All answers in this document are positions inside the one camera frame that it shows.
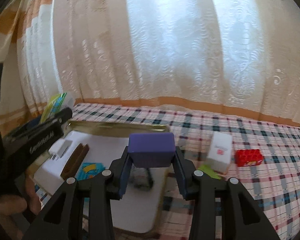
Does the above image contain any white box with red label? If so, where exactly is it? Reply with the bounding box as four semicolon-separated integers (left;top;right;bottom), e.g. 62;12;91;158
206;132;233;174

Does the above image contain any cream lace curtain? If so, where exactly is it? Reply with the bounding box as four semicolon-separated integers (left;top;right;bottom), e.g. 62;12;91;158
0;0;300;130

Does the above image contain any gold metal tin box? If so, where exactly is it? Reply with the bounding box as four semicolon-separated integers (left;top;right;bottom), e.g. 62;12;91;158
32;120;170;233

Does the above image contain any person's left hand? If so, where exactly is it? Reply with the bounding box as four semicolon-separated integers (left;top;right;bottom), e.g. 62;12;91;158
0;174;42;222

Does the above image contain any white charger plug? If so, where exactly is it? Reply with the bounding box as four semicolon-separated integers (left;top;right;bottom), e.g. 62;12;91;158
48;140;73;160

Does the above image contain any green patterned box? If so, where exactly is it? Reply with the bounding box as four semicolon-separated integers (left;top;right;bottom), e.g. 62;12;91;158
40;92;75;123

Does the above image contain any lime green soccer print box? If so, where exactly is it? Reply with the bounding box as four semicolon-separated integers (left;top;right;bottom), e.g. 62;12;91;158
197;164;222;180

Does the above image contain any white paper liner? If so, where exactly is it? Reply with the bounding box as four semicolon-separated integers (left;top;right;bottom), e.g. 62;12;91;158
34;130;169;232

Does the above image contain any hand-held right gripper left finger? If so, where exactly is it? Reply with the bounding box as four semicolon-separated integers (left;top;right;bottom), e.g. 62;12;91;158
22;146;133;240

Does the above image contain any red studded block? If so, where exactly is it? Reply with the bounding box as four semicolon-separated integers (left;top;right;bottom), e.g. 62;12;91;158
234;149;264;167

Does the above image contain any purple block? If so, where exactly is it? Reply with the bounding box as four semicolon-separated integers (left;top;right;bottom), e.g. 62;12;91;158
128;132;176;168

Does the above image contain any blue and yellow packet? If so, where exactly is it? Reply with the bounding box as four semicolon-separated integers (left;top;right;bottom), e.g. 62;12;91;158
76;162;107;182

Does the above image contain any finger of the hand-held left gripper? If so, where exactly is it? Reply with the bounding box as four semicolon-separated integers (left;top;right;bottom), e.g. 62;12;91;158
39;107;73;130

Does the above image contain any black small object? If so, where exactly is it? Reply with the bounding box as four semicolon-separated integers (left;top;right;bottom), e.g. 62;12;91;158
130;167;155;189

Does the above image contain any brown wooden comb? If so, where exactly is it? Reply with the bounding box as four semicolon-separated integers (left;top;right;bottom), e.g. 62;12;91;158
61;144;89;180

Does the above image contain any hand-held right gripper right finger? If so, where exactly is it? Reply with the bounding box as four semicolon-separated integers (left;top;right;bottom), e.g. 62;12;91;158
171;146;279;240

